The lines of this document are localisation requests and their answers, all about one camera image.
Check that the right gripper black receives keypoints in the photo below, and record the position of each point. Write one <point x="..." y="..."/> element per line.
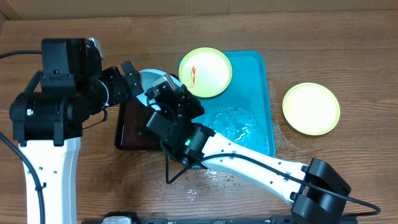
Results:
<point x="189" y="98"/>

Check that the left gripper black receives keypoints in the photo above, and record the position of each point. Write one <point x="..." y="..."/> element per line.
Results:
<point x="120" y="93"/>

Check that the light blue plate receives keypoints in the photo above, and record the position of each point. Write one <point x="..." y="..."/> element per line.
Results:
<point x="148" y="77"/>

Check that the yellow plate top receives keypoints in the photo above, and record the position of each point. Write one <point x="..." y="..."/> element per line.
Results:
<point x="205" y="71"/>

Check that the yellow plate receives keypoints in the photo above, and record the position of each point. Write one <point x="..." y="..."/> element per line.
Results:
<point x="311" y="109"/>
<point x="205" y="71"/>

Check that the yellow plate bottom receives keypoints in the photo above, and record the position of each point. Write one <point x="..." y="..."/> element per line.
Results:
<point x="311" y="109"/>

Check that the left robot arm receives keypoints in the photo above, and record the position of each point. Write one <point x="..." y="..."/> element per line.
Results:
<point x="48" y="117"/>

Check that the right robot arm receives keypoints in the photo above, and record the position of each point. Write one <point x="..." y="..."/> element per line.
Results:
<point x="315" y="192"/>

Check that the black rectangular tray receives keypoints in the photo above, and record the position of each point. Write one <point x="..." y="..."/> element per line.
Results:
<point x="130" y="135"/>

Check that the teal plastic tray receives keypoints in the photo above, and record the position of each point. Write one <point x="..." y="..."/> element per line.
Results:
<point x="242" y="113"/>

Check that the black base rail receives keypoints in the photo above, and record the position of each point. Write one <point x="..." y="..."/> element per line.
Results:
<point x="132" y="218"/>

